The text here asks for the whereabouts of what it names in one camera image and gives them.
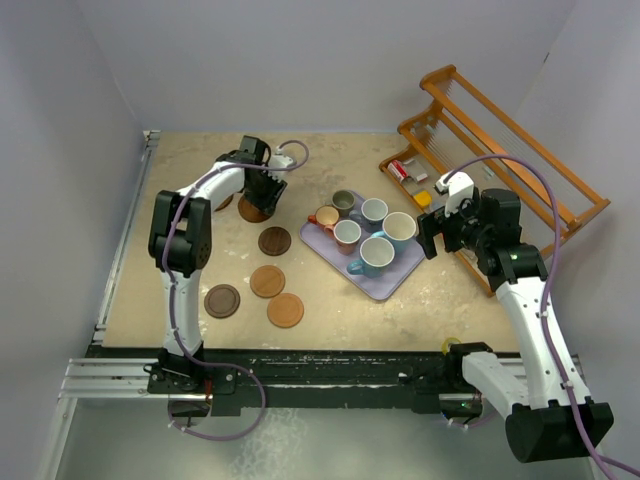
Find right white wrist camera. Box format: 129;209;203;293
435;171;475;217

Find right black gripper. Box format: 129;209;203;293
417;190;490;258

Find yellow tape roll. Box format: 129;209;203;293
441;337;461;354

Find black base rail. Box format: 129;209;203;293
87;345;489;422

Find aluminium frame profile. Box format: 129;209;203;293
58;358;165;400

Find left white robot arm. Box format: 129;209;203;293
148;136;301;392

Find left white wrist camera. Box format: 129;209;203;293
268;151;297;173

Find orange copper cup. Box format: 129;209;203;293
307;205;340;235

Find yellow small block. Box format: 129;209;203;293
412;190;432;210

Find blue cup with pattern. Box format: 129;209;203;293
346;237;395;278

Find large light blue cup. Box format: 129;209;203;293
371;212;417;254

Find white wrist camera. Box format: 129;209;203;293
268;151;297;173
435;171;475;217

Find red white small box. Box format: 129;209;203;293
387;160;410;183

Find orange wooden rack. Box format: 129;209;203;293
378;63;612;299

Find lilac serving tray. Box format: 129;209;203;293
299;190;424;301

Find grey green cup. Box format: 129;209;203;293
331;190;356;216

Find grey blue cup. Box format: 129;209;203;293
349;198;389;233

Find dark walnut coaster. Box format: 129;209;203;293
204;284;241;319
258;226;291;256

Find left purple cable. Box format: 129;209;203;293
149;140;310;442

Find reddish wooden coaster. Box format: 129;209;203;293
215;195;234;212
238;196;270;223

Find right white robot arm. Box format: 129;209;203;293
417;186;614;463

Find light orange wooden coaster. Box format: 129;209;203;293
249;265;286;298
267;293;304;328

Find pink red cup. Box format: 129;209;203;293
324;219;362;255

